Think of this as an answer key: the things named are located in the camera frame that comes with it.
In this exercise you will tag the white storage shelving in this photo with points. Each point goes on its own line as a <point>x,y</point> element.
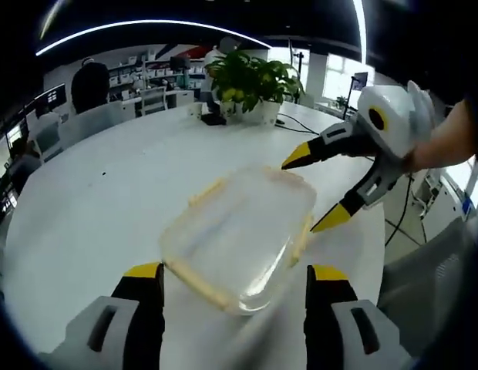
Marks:
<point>154,69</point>

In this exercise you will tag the clear plastic container lid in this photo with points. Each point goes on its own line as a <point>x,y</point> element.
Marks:
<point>239,239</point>

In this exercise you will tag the grey office chair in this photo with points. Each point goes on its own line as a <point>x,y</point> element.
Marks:
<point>428,277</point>

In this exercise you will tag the desktop computer monitor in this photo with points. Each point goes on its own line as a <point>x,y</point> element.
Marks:
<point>50,98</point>

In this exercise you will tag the person's right hand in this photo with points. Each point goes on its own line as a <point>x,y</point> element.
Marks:
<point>443,142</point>

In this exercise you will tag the black tripod stand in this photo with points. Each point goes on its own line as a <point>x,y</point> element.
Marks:
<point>297,58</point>

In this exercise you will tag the long curved ceiling light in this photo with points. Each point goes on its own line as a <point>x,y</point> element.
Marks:
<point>146,29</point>

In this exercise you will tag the small black box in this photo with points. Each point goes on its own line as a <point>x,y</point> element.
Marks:
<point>214,119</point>

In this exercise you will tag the white plant pot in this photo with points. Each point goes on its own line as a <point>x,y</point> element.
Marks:
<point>258,112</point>

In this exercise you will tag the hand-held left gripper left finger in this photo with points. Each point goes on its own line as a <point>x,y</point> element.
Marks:
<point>139,320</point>

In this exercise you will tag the ceiling light strip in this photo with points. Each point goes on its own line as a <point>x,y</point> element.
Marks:
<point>361,27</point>

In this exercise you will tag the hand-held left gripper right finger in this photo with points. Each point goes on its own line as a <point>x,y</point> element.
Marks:
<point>331,320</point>

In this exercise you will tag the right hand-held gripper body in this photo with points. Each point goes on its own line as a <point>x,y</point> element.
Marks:
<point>397,119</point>

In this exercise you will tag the white mesh chair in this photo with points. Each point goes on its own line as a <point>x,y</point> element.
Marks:
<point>154,100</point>

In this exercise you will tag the green potted plant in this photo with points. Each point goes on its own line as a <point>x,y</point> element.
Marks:
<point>250,77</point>

